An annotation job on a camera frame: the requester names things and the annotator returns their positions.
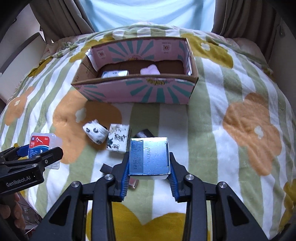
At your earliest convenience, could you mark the right brown curtain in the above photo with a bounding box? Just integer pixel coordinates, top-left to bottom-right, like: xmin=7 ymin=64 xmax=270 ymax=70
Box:
xmin=212 ymin=0 xmax=281 ymax=61

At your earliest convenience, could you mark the light blue sheer curtain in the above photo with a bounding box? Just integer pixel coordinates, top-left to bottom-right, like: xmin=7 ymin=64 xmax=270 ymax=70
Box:
xmin=80 ymin=0 xmax=216 ymax=32

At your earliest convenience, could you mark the person's left hand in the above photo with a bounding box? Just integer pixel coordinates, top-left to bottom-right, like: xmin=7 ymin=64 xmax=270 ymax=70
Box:
xmin=1 ymin=193 xmax=26 ymax=230

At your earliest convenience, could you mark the white bedside furniture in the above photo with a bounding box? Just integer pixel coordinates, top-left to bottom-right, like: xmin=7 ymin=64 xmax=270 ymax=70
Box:
xmin=1 ymin=4 xmax=46 ymax=103

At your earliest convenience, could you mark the silver blue small box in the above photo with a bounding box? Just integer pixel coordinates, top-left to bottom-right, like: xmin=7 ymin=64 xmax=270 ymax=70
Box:
xmin=129 ymin=137 xmax=171 ymax=180

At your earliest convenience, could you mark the pink teal cardboard box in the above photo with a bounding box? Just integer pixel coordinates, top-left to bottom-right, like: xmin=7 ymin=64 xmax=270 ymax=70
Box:
xmin=71 ymin=37 xmax=199 ymax=104

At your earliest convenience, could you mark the white panda sock roll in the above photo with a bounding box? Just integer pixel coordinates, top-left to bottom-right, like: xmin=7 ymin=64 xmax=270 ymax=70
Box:
xmin=83 ymin=120 xmax=109 ymax=145

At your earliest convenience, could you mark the brown curtain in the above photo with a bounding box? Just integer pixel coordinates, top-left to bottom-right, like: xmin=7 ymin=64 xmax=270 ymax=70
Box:
xmin=212 ymin=0 xmax=281 ymax=61
xmin=30 ymin=0 xmax=95 ymax=43

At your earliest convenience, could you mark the black garbage bag roll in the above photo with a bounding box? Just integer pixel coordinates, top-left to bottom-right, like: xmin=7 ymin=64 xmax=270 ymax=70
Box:
xmin=133 ymin=129 xmax=154 ymax=138

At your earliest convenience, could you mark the pink cloth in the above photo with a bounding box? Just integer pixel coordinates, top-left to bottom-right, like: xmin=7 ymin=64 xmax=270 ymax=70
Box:
xmin=140 ymin=64 xmax=160 ymax=75

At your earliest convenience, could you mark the left brown curtain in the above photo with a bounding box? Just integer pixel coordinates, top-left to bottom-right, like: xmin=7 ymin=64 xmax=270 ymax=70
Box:
xmin=30 ymin=0 xmax=95 ymax=43

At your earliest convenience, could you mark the white blue plastic case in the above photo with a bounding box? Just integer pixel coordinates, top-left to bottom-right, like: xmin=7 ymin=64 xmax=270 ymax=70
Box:
xmin=101 ymin=70 xmax=129 ymax=78

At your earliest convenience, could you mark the white floral tissue pack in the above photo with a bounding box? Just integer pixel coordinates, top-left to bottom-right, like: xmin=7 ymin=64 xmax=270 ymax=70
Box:
xmin=106 ymin=123 xmax=130 ymax=153

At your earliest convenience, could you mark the red blue floss box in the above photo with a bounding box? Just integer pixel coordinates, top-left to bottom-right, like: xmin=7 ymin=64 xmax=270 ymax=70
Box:
xmin=28 ymin=133 xmax=62 ymax=158

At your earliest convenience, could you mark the red lip gloss tube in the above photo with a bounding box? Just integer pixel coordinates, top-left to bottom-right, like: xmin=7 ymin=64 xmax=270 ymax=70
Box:
xmin=99 ymin=163 xmax=139 ymax=189

